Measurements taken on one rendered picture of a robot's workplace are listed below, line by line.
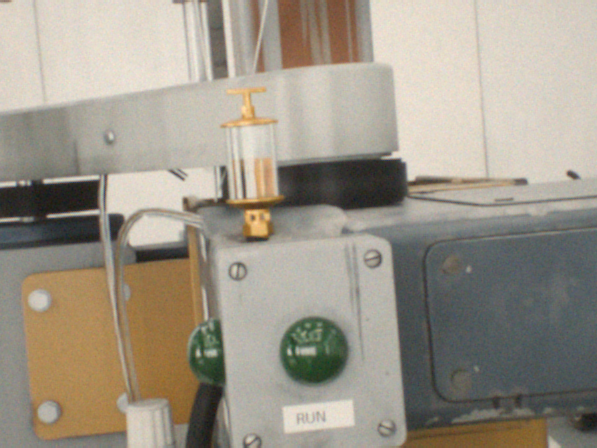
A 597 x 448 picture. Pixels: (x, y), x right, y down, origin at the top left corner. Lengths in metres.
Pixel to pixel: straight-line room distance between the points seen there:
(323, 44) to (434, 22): 4.85
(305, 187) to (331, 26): 0.41
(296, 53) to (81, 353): 0.32
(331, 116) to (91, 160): 0.21
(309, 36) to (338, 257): 0.57
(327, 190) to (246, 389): 0.19
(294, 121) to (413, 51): 5.19
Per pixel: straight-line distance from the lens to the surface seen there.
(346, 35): 1.09
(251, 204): 0.60
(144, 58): 5.76
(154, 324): 0.96
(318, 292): 0.53
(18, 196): 1.01
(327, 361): 0.52
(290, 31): 1.08
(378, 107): 0.71
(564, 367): 0.61
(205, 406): 0.60
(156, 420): 0.80
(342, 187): 0.69
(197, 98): 0.76
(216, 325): 0.55
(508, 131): 5.98
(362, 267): 0.53
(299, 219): 0.63
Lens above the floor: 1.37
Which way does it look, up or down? 3 degrees down
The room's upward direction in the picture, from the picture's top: 5 degrees counter-clockwise
